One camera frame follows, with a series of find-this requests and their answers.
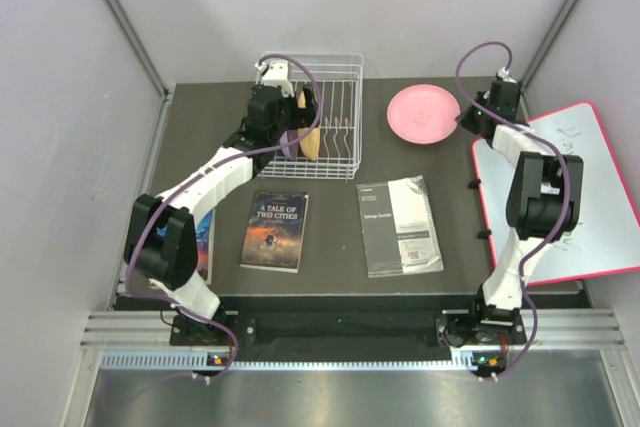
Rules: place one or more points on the grey slotted cable duct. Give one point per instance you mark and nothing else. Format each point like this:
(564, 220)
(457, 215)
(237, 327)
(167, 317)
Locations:
(211, 362)

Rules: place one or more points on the white wire dish rack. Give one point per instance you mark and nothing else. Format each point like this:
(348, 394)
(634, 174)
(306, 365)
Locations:
(331, 83)

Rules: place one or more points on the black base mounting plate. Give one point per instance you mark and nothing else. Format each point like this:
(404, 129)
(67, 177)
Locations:
(424, 328)

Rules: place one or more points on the aluminium frame rail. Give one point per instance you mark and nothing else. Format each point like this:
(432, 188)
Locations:
(558, 329)

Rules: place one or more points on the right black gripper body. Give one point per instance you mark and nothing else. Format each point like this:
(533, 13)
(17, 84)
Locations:
(479, 115)

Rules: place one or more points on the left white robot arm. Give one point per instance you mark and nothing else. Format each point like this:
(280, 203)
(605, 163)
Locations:
(161, 236)

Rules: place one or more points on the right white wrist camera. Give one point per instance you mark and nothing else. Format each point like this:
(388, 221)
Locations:
(504, 75)

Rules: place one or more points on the Tale of Two Cities book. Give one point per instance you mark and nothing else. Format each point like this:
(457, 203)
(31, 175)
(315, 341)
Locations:
(275, 232)

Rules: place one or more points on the purple plate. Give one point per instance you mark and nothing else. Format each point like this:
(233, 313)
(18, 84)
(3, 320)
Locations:
(289, 144)

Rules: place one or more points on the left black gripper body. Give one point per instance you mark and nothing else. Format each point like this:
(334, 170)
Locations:
(294, 117)

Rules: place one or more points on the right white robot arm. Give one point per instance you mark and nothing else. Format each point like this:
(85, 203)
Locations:
(543, 203)

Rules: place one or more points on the pink framed whiteboard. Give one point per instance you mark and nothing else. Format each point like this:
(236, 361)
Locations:
(606, 239)

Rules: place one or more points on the orange plate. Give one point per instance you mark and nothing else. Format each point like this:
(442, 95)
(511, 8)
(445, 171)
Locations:
(310, 145)

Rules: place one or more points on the pink plate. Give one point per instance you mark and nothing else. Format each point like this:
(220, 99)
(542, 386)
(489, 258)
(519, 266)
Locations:
(423, 114)

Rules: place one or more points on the blue fantasy cover book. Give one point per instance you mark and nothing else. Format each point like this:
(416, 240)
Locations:
(204, 243)

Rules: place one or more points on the grey setup guide booklet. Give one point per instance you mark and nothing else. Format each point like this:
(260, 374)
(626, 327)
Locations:
(398, 228)

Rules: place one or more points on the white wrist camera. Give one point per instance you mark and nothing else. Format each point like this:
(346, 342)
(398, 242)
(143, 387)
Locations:
(504, 75)
(275, 73)

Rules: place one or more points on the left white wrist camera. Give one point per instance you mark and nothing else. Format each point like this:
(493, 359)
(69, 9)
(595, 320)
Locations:
(275, 73)

